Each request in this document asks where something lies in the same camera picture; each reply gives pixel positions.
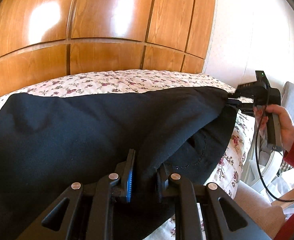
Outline wooden wardrobe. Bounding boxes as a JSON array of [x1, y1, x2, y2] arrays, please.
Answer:
[[0, 0, 216, 96]]

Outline grey trouser leg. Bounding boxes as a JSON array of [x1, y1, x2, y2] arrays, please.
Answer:
[[234, 180, 286, 239]]

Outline person's right hand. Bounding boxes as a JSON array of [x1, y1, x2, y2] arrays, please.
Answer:
[[253, 104, 294, 152]]

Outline black cable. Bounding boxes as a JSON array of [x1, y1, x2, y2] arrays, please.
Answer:
[[254, 89, 294, 203]]

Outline white bed frame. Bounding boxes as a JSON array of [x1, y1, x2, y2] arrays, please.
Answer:
[[241, 137, 283, 192]]

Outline floral bedspread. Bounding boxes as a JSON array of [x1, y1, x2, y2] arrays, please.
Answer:
[[0, 69, 256, 240]]

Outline black pants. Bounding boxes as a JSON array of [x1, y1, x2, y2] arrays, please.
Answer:
[[0, 87, 237, 239]]

